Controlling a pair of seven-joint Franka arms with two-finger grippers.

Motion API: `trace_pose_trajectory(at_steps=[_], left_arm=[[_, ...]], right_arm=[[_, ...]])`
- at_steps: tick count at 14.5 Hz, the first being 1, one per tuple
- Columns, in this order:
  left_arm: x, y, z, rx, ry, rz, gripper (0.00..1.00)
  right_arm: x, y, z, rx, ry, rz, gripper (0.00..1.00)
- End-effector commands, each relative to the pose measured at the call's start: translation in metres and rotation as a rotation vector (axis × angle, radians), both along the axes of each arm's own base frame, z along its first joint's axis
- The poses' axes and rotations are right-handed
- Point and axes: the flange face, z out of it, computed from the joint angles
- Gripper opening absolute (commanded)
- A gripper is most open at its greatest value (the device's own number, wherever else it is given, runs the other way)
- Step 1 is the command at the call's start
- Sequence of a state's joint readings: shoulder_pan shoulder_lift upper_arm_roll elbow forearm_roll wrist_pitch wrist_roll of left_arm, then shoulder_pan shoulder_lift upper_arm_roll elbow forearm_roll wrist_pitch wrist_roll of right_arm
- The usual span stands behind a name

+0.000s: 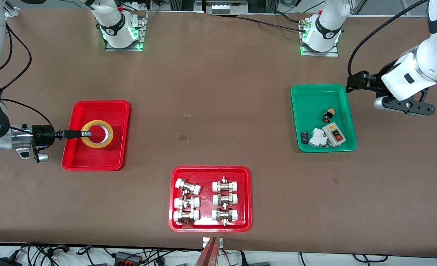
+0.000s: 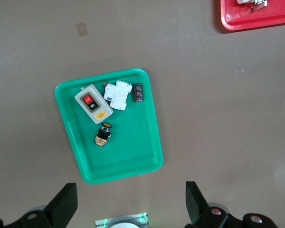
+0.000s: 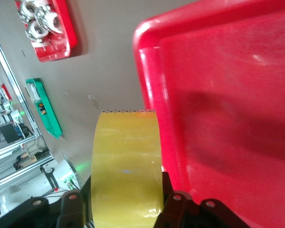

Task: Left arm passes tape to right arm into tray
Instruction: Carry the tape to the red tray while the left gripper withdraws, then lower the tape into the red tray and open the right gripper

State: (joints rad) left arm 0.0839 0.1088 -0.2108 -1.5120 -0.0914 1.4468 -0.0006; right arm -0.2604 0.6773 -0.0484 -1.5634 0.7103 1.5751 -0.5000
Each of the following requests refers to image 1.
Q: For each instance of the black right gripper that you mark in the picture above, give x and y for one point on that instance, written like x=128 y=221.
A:
x=43 y=135

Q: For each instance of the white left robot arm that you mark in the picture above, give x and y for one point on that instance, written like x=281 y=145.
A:
x=429 y=59

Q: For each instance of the white switch box red button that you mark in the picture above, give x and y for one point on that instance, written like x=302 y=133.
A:
x=334 y=135

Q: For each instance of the black push button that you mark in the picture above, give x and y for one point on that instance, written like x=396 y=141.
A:
x=327 y=116

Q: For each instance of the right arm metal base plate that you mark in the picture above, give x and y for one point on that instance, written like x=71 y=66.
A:
x=141 y=29

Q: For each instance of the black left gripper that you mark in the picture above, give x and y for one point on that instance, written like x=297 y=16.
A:
x=376 y=82

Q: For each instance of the grey terminal block unit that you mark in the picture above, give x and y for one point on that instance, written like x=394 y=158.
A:
x=225 y=6

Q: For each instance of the yellow tape roll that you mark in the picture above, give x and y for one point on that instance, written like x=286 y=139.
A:
x=109 y=138

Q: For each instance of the grey orange connector block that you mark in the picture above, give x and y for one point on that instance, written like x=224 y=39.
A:
x=127 y=257

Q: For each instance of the white circuit breaker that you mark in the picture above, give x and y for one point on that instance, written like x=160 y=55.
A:
x=318 y=138

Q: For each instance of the green plastic tray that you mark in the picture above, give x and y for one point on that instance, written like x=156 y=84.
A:
x=310 y=107

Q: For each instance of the aluminium frame rail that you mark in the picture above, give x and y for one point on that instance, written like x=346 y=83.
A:
x=11 y=11

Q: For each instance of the empty-type red plastic tray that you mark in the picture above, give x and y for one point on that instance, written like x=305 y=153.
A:
x=96 y=159

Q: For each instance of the tilted white-capped brass fitting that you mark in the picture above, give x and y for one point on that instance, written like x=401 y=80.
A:
x=187 y=186

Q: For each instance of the red metal camera post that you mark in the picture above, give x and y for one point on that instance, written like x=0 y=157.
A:
x=209 y=255

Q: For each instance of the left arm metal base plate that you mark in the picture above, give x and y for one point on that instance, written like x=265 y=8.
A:
x=333 y=53

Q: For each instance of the white-capped brass pipe fitting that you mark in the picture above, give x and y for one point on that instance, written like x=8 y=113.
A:
x=186 y=216
x=186 y=202
x=224 y=215
x=225 y=185
x=225 y=200

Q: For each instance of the black power adapter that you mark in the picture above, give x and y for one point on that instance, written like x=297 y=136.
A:
x=7 y=261

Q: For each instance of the silver metal mounting bracket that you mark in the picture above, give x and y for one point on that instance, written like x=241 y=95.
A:
x=205 y=242

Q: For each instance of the red tray with fittings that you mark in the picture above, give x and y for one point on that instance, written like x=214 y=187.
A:
x=206 y=199

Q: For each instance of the small black relay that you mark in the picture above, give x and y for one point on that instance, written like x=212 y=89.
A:
x=304 y=137

